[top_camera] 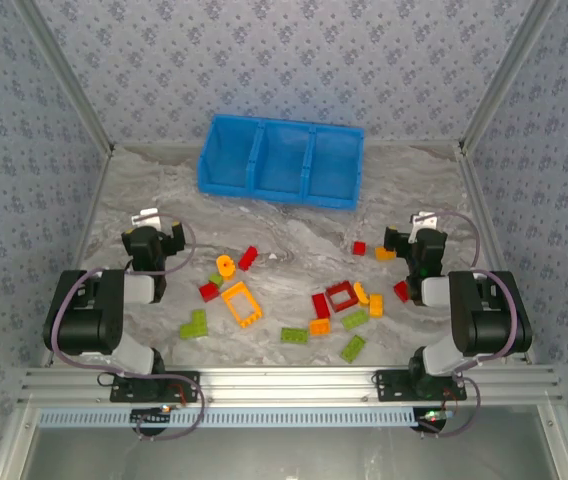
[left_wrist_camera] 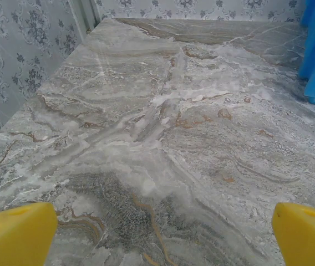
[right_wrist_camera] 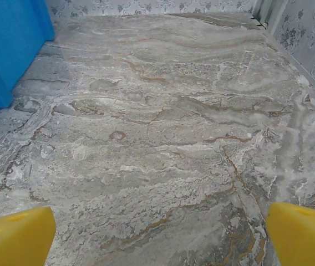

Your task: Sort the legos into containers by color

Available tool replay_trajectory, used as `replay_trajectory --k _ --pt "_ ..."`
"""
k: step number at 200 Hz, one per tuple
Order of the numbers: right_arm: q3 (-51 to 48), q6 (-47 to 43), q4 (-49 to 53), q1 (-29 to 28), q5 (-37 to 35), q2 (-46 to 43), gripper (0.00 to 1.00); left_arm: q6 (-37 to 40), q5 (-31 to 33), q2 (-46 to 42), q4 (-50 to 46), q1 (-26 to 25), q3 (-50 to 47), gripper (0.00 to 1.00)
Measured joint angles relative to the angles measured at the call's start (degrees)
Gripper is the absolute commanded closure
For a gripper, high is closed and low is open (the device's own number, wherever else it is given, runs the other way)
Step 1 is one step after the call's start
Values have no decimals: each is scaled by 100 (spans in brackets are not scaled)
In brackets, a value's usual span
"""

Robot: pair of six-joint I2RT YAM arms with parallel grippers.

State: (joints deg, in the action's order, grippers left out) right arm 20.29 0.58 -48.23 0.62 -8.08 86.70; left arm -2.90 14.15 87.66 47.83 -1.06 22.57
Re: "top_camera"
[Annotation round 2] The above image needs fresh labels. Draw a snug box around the aluminium frame post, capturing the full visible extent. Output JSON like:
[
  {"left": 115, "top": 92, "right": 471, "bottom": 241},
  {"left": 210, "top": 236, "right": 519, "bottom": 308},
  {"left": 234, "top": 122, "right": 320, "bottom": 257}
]
[
  {"left": 13, "top": 0, "right": 115, "bottom": 154},
  {"left": 458, "top": 0, "right": 560, "bottom": 151}
]

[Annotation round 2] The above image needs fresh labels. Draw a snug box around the aluminium lower frame beam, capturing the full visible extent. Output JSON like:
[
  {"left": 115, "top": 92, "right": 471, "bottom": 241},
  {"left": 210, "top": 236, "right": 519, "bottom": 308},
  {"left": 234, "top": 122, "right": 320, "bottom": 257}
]
[
  {"left": 0, "top": 407, "right": 40, "bottom": 480},
  {"left": 536, "top": 404, "right": 568, "bottom": 480}
]

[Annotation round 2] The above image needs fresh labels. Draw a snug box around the orange lego window frame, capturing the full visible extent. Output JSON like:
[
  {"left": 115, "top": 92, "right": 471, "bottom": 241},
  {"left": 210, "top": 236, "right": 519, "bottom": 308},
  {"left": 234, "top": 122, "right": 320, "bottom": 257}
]
[{"left": 220, "top": 280, "right": 265, "bottom": 329}]

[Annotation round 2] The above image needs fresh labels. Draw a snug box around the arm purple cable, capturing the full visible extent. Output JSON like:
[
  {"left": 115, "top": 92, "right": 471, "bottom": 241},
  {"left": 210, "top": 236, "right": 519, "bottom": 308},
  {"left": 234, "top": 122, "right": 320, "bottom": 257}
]
[
  {"left": 416, "top": 209, "right": 534, "bottom": 441},
  {"left": 43, "top": 212, "right": 206, "bottom": 443}
]

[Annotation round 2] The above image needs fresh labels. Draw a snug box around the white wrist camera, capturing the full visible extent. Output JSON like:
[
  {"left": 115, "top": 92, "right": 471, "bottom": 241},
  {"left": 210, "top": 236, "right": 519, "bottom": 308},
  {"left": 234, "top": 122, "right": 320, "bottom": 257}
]
[
  {"left": 410, "top": 211, "right": 438, "bottom": 232},
  {"left": 131, "top": 207, "right": 161, "bottom": 227}
]

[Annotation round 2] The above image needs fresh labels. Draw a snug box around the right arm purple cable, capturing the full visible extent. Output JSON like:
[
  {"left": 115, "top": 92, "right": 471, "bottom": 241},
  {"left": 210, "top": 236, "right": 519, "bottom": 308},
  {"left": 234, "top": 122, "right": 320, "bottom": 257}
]
[{"left": 416, "top": 209, "right": 534, "bottom": 441}]

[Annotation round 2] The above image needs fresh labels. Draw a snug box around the slotted cable duct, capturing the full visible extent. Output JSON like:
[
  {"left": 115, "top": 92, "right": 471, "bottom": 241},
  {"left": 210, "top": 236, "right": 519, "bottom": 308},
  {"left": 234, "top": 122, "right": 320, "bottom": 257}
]
[{"left": 37, "top": 407, "right": 428, "bottom": 429}]

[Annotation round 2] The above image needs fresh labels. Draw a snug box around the dark red lego frame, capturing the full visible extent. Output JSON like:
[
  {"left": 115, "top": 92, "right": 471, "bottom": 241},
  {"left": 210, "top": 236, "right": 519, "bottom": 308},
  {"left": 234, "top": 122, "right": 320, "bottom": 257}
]
[{"left": 325, "top": 280, "right": 360, "bottom": 312}]

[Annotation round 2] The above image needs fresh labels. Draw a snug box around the small LED circuit board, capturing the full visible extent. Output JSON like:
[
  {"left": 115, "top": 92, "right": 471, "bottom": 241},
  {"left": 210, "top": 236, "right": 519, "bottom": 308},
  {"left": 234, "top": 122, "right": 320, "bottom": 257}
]
[
  {"left": 131, "top": 405, "right": 173, "bottom": 432},
  {"left": 413, "top": 407, "right": 453, "bottom": 434}
]

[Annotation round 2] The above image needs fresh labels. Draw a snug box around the green flat lego plate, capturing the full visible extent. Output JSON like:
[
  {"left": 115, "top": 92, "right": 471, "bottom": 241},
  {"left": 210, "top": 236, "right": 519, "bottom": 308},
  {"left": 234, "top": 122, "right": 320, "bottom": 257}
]
[{"left": 279, "top": 326, "right": 310, "bottom": 346}]

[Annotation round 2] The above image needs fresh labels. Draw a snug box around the orange round-hole lego piece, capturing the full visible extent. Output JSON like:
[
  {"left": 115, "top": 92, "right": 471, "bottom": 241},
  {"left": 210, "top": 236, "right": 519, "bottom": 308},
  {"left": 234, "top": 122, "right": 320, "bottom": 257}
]
[{"left": 216, "top": 254, "right": 237, "bottom": 280}]

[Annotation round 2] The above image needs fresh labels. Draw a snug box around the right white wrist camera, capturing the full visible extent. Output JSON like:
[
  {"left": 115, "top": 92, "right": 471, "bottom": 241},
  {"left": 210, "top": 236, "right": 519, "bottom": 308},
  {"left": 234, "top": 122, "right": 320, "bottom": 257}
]
[{"left": 410, "top": 211, "right": 438, "bottom": 232}]

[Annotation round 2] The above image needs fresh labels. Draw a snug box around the aluminium extrusion rail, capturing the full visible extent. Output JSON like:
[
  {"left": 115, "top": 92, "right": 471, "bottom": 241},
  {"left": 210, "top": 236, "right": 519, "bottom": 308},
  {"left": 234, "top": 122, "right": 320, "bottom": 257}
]
[{"left": 16, "top": 366, "right": 563, "bottom": 405}]

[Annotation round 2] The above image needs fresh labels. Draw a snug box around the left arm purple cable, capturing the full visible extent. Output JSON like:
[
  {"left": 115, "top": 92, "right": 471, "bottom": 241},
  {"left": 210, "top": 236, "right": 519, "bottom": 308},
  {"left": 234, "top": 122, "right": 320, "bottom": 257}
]
[{"left": 43, "top": 212, "right": 206, "bottom": 443}]

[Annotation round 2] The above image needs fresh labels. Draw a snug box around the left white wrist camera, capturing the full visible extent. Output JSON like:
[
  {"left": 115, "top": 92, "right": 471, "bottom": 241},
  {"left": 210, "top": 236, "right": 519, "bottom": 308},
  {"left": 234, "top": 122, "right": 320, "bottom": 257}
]
[{"left": 131, "top": 207, "right": 161, "bottom": 227}]

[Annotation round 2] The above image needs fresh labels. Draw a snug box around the green L-shaped lego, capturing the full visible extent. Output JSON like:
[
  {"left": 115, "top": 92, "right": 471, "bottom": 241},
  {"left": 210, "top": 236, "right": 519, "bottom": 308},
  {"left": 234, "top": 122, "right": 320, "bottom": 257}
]
[{"left": 179, "top": 309, "right": 210, "bottom": 341}]

